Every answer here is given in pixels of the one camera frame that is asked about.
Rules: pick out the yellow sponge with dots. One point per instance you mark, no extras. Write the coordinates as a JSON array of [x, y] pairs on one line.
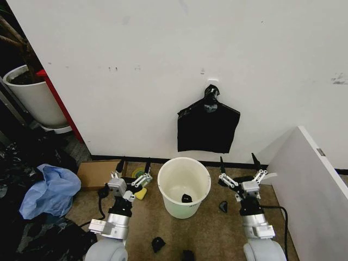
[[141, 194]]

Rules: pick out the crumpled black plastic bag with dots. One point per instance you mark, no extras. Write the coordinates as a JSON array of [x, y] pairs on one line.
[[54, 239], [24, 160]]

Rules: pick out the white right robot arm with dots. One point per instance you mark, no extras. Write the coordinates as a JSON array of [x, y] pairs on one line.
[[262, 247]]

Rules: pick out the brown plant trunk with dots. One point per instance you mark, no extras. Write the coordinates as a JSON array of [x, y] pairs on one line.
[[27, 57]]

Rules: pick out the brown cardboard box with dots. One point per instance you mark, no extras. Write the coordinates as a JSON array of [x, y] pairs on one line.
[[95, 174]]

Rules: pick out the white paper strip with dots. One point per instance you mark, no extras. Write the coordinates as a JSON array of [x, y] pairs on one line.
[[272, 175]]

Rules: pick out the black garbage bag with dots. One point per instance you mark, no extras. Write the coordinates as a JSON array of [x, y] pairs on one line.
[[206, 130]]

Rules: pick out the red panel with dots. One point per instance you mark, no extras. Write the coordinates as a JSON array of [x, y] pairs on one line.
[[58, 103]]

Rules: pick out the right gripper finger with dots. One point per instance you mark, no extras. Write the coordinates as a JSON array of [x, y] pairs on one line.
[[256, 163], [222, 166]]

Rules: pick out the white board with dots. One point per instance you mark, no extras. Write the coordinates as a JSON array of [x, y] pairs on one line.
[[312, 195]]

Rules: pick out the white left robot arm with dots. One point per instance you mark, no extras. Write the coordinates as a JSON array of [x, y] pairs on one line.
[[107, 248]]

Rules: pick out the blue plastic bag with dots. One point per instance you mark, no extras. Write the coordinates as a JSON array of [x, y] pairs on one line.
[[51, 190]]

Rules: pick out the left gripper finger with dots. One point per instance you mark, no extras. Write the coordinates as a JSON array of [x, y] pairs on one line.
[[120, 166], [147, 166]]

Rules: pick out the black baseboard strip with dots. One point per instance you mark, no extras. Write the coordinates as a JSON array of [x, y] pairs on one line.
[[168, 157]]

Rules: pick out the grey metal frame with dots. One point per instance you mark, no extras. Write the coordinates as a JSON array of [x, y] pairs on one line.
[[11, 103]]

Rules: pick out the white plant pot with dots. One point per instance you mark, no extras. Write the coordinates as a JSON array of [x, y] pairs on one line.
[[35, 100]]

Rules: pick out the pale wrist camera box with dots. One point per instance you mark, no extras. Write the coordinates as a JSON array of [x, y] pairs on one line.
[[250, 189], [117, 186]]

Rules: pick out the white plastic trash bin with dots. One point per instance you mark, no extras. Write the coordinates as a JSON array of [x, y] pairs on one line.
[[176, 176]]

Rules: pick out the small black plastic scrap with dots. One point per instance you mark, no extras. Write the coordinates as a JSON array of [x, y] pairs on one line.
[[186, 198], [188, 255], [158, 244], [223, 206]]

